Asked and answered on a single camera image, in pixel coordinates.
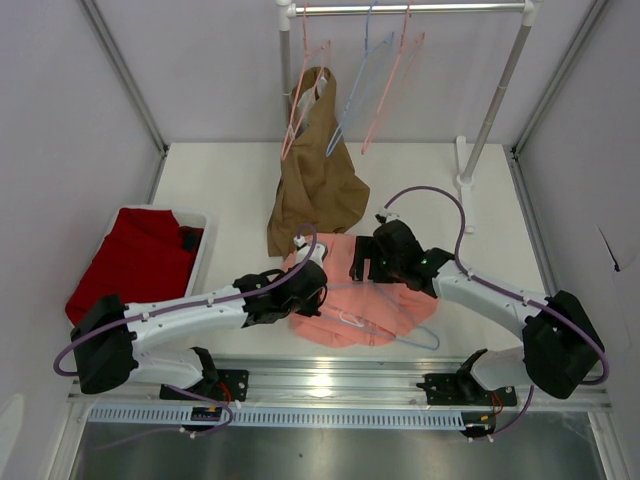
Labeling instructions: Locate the pink wire hanger middle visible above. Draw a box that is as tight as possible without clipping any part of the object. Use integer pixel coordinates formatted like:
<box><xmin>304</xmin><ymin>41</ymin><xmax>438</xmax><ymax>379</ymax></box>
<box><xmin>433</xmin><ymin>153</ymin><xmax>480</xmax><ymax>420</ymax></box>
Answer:
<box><xmin>361</xmin><ymin>1</ymin><xmax>426</xmax><ymax>155</ymax></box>

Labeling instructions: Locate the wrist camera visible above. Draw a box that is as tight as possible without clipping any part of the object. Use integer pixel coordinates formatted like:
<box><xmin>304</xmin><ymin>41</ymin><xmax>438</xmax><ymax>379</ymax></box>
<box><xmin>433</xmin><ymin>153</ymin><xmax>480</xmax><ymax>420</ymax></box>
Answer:
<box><xmin>293</xmin><ymin>235</ymin><xmax>328</xmax><ymax>273</ymax></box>
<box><xmin>375</xmin><ymin>208</ymin><xmax>400</xmax><ymax>225</ymax></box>

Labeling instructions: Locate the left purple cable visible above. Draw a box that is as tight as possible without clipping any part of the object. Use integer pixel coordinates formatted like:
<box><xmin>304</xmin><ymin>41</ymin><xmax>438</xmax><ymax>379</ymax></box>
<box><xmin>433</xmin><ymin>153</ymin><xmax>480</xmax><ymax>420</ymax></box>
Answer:
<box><xmin>52</xmin><ymin>223</ymin><xmax>321</xmax><ymax>441</ymax></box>

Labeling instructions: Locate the blue wire hanger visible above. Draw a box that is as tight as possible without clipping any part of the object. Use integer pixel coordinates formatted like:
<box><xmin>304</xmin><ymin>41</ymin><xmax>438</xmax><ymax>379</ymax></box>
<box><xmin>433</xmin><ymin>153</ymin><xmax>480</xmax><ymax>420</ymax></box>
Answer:
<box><xmin>315</xmin><ymin>282</ymin><xmax>441</xmax><ymax>351</ymax></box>
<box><xmin>325</xmin><ymin>1</ymin><xmax>395</xmax><ymax>158</ymax></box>

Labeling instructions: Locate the slotted cable duct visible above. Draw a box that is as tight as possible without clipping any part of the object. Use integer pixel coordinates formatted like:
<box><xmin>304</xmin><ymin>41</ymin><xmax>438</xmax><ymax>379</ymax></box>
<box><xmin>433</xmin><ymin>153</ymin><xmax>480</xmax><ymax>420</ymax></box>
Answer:
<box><xmin>88</xmin><ymin>404</ymin><xmax>466</xmax><ymax>431</ymax></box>

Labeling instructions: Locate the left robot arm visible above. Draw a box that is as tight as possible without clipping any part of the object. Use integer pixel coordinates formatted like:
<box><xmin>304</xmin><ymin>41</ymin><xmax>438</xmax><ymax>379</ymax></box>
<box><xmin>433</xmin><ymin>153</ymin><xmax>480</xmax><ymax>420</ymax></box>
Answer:
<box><xmin>71</xmin><ymin>260</ymin><xmax>327</xmax><ymax>400</ymax></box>

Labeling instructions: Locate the pink pleated skirt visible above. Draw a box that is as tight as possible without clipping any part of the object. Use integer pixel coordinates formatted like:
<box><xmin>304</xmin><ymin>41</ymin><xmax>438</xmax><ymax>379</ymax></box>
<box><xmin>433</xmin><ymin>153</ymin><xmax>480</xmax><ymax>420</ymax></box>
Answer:
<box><xmin>289</xmin><ymin>233</ymin><xmax>440</xmax><ymax>351</ymax></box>

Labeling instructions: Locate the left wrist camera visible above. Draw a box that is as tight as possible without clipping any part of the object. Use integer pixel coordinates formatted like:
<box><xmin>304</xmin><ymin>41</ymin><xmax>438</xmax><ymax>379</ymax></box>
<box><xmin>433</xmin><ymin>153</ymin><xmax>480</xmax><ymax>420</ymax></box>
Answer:
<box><xmin>293</xmin><ymin>235</ymin><xmax>328</xmax><ymax>273</ymax></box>

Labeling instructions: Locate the brown skirt on hanger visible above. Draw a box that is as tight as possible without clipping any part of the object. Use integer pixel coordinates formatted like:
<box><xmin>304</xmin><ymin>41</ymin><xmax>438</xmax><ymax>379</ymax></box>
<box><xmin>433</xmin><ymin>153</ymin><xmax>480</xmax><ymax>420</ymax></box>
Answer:
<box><xmin>266</xmin><ymin>67</ymin><xmax>370</xmax><ymax>258</ymax></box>

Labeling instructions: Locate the white metal clothes rack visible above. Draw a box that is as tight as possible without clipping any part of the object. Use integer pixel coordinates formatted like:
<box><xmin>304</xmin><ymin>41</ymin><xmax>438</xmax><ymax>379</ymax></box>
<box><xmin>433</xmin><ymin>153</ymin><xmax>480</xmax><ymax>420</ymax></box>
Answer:
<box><xmin>275</xmin><ymin>0</ymin><xmax>543</xmax><ymax>234</ymax></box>

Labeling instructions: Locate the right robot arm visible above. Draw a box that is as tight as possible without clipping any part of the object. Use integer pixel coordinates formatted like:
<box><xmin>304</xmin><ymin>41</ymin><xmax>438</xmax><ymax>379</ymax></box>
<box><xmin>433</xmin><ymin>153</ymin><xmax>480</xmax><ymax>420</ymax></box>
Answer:
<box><xmin>349</xmin><ymin>220</ymin><xmax>604</xmax><ymax>404</ymax></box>

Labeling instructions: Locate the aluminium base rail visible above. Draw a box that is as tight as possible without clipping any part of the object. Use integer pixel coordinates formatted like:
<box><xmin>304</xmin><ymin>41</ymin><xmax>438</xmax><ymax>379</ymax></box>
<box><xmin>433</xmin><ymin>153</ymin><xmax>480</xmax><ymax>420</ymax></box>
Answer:
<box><xmin>66</xmin><ymin>357</ymin><xmax>612</xmax><ymax>412</ymax></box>

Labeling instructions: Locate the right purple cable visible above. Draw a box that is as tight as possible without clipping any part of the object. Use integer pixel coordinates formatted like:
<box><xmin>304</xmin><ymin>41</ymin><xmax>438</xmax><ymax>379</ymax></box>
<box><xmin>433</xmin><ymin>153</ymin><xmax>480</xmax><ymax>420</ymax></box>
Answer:
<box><xmin>382</xmin><ymin>185</ymin><xmax>612</xmax><ymax>441</ymax></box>

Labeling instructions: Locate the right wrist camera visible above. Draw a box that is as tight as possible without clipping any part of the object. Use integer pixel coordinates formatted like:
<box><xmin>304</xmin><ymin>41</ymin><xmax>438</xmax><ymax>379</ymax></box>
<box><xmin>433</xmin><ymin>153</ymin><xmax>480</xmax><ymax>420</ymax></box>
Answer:
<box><xmin>375</xmin><ymin>208</ymin><xmax>400</xmax><ymax>225</ymax></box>

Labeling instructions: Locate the red garment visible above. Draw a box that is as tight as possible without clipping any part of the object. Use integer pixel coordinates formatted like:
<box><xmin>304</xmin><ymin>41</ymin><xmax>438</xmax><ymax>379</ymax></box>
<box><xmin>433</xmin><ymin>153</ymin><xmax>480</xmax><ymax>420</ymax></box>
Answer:
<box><xmin>65</xmin><ymin>208</ymin><xmax>204</xmax><ymax>325</ymax></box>

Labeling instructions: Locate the purple cable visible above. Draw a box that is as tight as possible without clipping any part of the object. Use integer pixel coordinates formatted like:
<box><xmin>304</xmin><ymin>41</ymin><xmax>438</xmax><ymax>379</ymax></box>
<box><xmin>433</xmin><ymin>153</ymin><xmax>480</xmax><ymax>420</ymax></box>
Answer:
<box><xmin>52</xmin><ymin>223</ymin><xmax>321</xmax><ymax>441</ymax></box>
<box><xmin>382</xmin><ymin>185</ymin><xmax>612</xmax><ymax>441</ymax></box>

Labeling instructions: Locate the pink hanger holding brown skirt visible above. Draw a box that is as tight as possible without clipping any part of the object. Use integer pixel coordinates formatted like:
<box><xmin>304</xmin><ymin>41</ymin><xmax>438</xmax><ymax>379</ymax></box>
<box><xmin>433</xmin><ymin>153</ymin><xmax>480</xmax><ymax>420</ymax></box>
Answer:
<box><xmin>278</xmin><ymin>1</ymin><xmax>332</xmax><ymax>161</ymax></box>

